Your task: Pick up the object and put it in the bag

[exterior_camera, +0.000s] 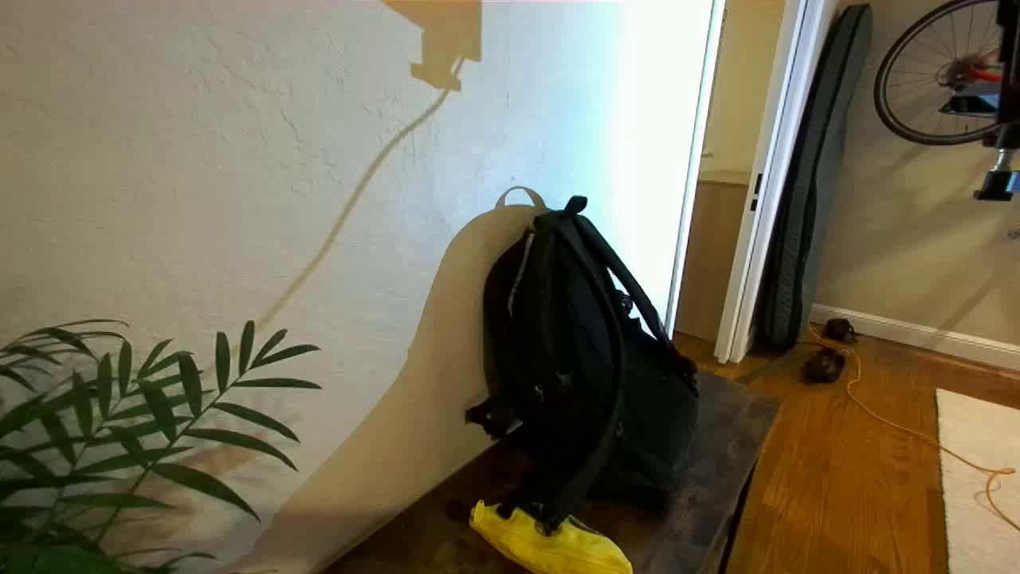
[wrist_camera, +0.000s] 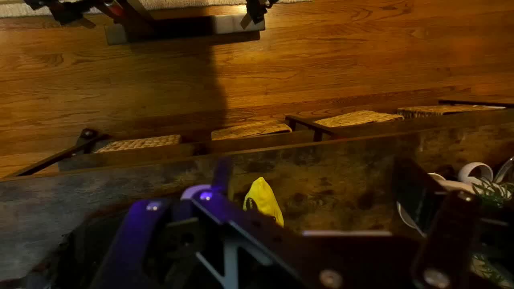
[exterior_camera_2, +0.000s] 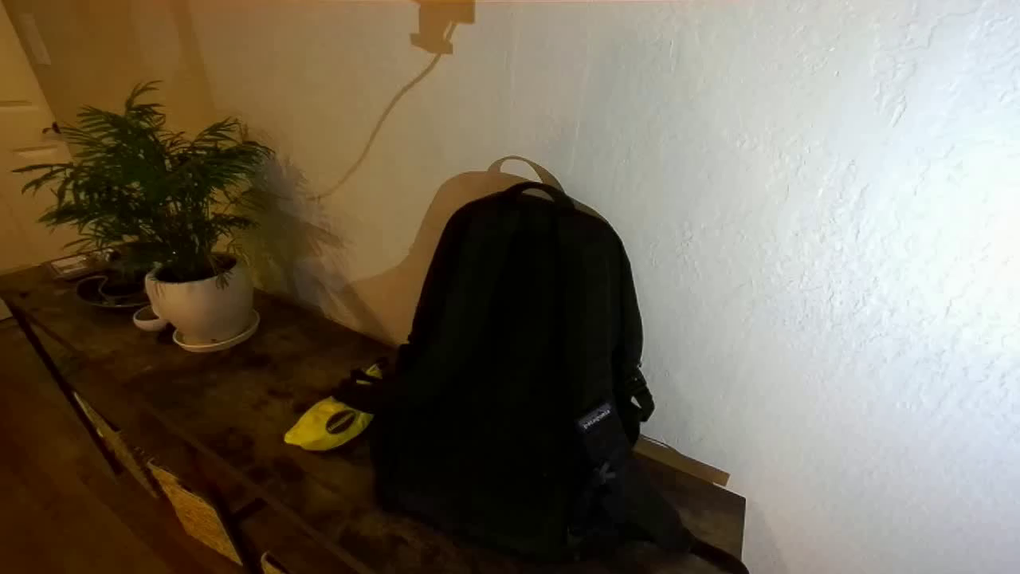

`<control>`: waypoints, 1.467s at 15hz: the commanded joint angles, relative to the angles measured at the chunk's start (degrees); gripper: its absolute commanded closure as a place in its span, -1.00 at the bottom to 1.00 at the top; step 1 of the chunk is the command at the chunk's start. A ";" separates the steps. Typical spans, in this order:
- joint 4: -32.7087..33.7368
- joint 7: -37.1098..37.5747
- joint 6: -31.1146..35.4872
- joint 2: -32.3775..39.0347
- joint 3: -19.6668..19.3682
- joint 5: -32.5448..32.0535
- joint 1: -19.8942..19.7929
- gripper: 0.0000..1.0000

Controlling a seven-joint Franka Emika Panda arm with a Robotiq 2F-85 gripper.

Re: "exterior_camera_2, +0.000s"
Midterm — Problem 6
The black backpack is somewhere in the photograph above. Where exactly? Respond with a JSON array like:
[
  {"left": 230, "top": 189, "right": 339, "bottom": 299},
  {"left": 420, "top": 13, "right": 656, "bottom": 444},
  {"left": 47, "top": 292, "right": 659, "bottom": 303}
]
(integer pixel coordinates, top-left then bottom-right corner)
[{"left": 362, "top": 182, "right": 749, "bottom": 574}]

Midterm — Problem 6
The yellow soft pouch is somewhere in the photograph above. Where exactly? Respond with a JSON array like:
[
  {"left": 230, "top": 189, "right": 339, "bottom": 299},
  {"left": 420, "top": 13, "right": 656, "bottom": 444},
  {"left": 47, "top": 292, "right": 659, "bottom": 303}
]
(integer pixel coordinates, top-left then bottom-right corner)
[{"left": 282, "top": 364, "right": 384, "bottom": 456}]

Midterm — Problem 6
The brown wooden slat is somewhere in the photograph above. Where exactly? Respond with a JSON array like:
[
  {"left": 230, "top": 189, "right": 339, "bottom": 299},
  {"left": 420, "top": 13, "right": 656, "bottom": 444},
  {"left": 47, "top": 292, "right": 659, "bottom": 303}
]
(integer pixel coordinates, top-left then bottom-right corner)
[{"left": 635, "top": 434, "right": 737, "bottom": 492}]

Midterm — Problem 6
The white pot saucer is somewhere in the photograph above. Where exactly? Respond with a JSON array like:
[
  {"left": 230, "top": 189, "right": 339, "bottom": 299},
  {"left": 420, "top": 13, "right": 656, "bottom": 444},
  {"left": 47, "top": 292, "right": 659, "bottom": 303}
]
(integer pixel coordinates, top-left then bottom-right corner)
[{"left": 168, "top": 311, "right": 266, "bottom": 356}]

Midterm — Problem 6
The white plant pot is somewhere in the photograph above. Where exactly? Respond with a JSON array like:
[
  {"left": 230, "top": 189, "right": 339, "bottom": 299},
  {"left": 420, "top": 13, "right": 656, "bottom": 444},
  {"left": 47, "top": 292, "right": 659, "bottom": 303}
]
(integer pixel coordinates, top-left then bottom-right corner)
[{"left": 139, "top": 252, "right": 258, "bottom": 344}]

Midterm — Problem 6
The small white dish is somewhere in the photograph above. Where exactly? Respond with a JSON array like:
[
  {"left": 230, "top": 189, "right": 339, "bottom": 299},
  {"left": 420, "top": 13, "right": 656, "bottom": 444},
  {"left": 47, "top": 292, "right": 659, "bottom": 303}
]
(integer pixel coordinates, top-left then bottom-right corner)
[{"left": 132, "top": 303, "right": 173, "bottom": 335}]

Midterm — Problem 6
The green leafy potted plant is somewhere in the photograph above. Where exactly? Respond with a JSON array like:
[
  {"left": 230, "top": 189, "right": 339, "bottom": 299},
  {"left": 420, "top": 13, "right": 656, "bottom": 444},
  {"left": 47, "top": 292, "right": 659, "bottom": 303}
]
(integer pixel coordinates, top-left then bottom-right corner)
[{"left": 13, "top": 79, "right": 277, "bottom": 284}]

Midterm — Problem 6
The dark small plant pot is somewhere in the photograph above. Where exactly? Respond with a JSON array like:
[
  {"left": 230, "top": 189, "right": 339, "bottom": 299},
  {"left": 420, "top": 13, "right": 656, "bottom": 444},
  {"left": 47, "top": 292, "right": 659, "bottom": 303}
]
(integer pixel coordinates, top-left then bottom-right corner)
[{"left": 74, "top": 267, "right": 148, "bottom": 311}]

